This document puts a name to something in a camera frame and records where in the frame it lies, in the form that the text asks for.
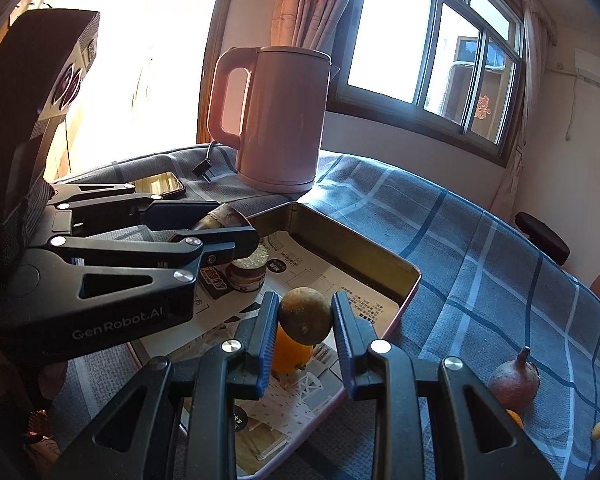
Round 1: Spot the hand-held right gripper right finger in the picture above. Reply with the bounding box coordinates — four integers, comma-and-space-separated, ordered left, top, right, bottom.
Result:
330, 290, 578, 480

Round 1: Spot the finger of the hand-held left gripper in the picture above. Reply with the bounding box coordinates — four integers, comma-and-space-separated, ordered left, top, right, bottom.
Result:
27, 226, 260, 321
45, 183, 222, 235

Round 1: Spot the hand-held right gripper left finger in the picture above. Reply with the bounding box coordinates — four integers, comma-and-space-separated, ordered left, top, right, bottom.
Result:
45, 290, 281, 480

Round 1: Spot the medium orange tangerine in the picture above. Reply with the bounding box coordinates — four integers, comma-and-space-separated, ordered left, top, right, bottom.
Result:
271, 324, 313, 376

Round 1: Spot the yellow-brown round fruit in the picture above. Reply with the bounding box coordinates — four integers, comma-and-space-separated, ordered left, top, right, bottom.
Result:
279, 287, 333, 346

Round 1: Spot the rectangular metal tin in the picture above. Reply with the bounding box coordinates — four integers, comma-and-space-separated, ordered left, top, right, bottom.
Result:
130, 201, 422, 478

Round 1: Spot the black smartphone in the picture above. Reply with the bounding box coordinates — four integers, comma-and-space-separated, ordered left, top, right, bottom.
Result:
130, 171, 187, 198

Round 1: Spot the printed paper tin liner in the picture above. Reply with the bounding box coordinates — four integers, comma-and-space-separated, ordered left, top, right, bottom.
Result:
140, 232, 401, 476

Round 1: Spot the pink electric kettle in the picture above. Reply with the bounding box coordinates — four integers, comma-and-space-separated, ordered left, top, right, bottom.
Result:
207, 46, 341, 194

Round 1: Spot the blue plaid tablecloth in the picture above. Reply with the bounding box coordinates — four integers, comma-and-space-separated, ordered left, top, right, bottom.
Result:
45, 142, 600, 480

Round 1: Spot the round dark stool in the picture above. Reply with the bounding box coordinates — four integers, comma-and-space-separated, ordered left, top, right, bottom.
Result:
514, 211, 571, 266

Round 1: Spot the pink patterned curtain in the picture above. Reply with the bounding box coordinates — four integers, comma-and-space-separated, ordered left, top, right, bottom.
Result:
272, 0, 373, 51

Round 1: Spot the sliding glass window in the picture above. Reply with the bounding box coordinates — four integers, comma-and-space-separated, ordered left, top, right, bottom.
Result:
325, 0, 526, 168

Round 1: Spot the white curtain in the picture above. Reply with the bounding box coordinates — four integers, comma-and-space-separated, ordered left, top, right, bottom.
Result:
495, 5, 546, 216

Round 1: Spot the black power cord plug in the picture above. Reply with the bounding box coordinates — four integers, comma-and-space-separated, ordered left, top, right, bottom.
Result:
192, 140, 226, 178

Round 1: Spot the white wall cable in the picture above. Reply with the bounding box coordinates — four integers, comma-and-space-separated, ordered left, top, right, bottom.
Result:
562, 72, 578, 141

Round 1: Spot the white wall air conditioner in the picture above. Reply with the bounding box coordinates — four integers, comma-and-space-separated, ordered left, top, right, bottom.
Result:
574, 47, 600, 93

